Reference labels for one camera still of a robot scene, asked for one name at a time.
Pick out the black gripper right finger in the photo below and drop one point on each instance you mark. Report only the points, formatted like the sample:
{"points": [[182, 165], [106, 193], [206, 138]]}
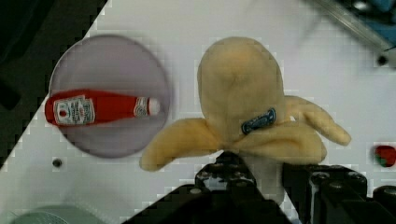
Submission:
{"points": [[334, 194]]}

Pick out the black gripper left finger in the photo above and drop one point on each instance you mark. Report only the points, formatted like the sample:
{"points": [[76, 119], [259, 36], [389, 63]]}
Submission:
{"points": [[223, 192]]}

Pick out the yellow plush peeled banana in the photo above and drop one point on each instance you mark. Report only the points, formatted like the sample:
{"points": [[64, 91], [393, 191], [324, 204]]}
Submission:
{"points": [[246, 112]]}

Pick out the red toy strawberry on table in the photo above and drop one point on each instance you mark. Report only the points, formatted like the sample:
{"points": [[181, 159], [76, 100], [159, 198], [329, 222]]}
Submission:
{"points": [[385, 155]]}

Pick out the grey round plate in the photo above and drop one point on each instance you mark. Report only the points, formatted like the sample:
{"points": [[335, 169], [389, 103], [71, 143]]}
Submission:
{"points": [[118, 64]]}

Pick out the red ketchup bottle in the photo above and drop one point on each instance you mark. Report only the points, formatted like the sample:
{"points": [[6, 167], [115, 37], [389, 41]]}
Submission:
{"points": [[92, 107]]}

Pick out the green plastic colander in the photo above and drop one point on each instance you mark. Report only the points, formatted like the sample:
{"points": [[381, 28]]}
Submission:
{"points": [[50, 214]]}

